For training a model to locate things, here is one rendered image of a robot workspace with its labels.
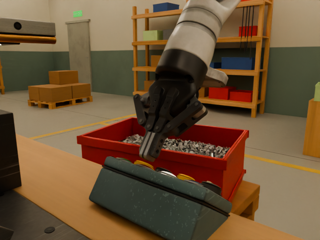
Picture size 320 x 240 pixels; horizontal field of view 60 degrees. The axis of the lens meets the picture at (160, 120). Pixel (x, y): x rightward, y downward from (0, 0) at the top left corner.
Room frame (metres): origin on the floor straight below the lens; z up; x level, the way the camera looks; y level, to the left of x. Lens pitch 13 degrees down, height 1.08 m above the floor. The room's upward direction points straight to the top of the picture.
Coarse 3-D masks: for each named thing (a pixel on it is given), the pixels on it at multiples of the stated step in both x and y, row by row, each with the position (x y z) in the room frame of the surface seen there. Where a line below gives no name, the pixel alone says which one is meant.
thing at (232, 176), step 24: (96, 144) 0.54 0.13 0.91; (120, 144) 0.51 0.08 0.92; (168, 144) 0.59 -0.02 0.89; (192, 144) 0.59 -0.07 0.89; (216, 144) 0.63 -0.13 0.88; (240, 144) 0.53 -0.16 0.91; (168, 168) 0.47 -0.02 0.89; (192, 168) 0.45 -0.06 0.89; (216, 168) 0.42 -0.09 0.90; (240, 168) 0.57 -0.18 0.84
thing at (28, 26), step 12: (0, 24) 0.36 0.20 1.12; (12, 24) 0.38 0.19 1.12; (24, 24) 0.39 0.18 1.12; (36, 24) 0.40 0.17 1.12; (48, 24) 0.41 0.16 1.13; (0, 36) 0.36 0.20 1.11; (12, 36) 0.37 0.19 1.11; (24, 36) 0.39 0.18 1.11; (36, 36) 0.40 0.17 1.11; (48, 36) 0.42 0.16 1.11
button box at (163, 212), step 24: (120, 168) 0.32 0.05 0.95; (144, 168) 0.30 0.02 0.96; (96, 192) 0.31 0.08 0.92; (120, 192) 0.29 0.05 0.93; (144, 192) 0.28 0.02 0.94; (168, 192) 0.27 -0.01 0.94; (192, 192) 0.25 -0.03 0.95; (216, 192) 0.28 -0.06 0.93; (144, 216) 0.26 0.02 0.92; (168, 216) 0.25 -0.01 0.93; (192, 216) 0.24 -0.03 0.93; (216, 216) 0.26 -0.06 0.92
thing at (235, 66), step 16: (256, 0) 4.93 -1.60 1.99; (272, 0) 5.24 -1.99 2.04; (144, 16) 6.48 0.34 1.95; (160, 16) 6.77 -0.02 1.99; (144, 32) 6.58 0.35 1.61; (160, 32) 6.48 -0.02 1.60; (240, 32) 5.15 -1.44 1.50; (256, 32) 5.01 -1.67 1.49; (240, 48) 5.07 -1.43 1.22; (256, 48) 4.93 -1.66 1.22; (224, 64) 5.34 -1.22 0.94; (240, 64) 5.13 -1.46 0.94; (256, 64) 4.92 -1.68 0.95; (256, 80) 4.91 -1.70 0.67; (208, 96) 5.80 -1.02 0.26; (224, 96) 5.33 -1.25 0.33; (240, 96) 5.12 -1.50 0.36; (256, 96) 4.90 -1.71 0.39
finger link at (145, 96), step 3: (147, 93) 0.44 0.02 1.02; (141, 96) 0.44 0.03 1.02; (144, 96) 0.44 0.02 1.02; (147, 96) 0.43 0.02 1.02; (141, 99) 0.43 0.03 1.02; (144, 99) 0.43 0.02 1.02; (147, 99) 0.43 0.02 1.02; (144, 102) 0.43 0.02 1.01; (147, 102) 0.43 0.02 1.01; (144, 105) 0.43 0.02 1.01; (147, 105) 0.43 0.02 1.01
